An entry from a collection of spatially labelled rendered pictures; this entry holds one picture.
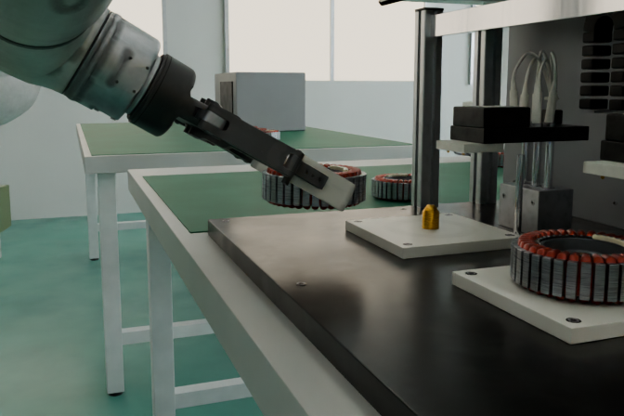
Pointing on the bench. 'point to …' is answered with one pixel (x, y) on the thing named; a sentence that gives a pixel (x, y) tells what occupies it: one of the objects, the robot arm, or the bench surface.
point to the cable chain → (603, 28)
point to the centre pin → (430, 217)
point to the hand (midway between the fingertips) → (312, 182)
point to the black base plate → (420, 319)
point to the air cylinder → (537, 207)
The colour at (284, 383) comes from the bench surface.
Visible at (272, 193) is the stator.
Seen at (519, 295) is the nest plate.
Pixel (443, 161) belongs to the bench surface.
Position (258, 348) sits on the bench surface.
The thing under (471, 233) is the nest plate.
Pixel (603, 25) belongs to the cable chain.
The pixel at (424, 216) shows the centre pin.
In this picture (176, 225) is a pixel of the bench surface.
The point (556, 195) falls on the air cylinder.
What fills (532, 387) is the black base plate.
